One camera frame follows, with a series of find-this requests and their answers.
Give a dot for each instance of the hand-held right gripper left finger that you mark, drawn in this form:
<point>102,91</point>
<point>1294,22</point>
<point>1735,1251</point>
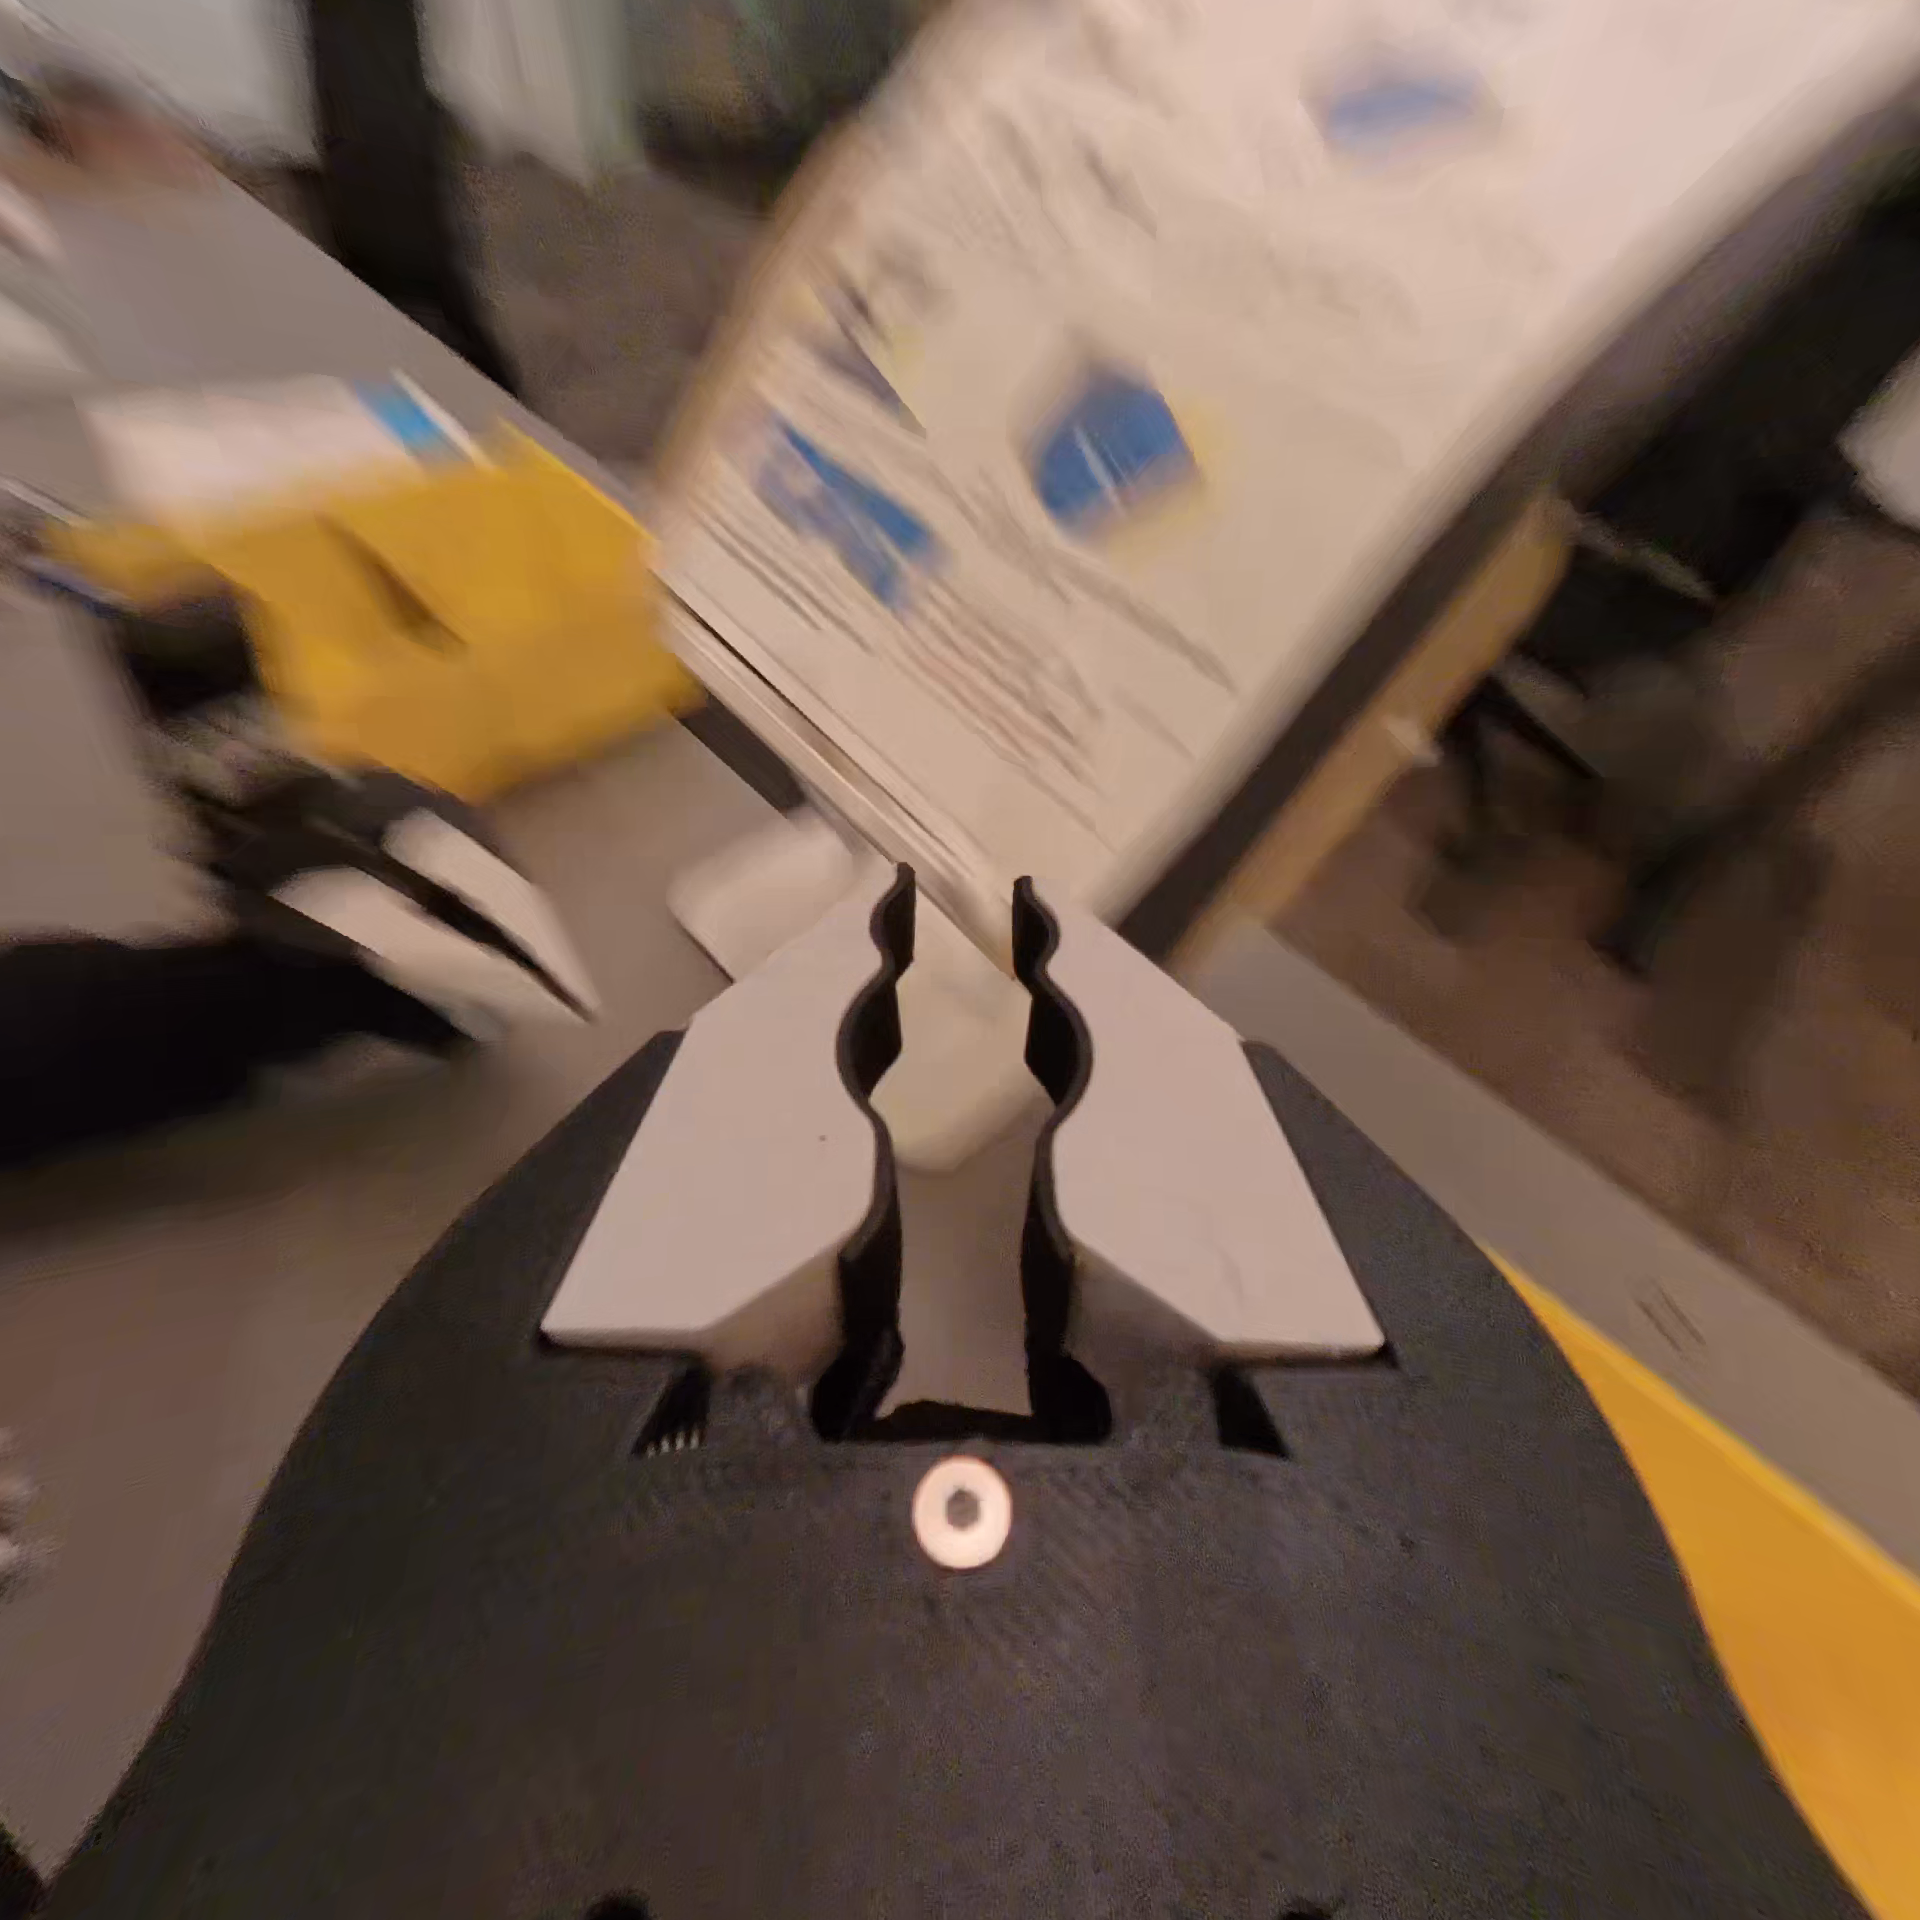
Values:
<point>734,1184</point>

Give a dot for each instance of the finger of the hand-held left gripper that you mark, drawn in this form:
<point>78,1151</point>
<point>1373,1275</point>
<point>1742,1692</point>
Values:
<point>495,891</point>
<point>398,954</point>

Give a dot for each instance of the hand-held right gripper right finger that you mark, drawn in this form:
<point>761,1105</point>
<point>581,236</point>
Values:
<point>1185,1200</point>

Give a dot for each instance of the yellow plastic bin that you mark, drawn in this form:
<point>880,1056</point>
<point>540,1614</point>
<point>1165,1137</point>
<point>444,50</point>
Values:
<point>480,628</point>

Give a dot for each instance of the yellow sheet at edge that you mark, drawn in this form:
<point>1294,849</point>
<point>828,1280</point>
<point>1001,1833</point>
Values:
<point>1799,1622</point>

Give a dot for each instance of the white instruction board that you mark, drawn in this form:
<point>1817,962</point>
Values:
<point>1201,375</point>

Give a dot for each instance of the black post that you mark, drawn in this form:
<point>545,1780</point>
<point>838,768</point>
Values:
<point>398,182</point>

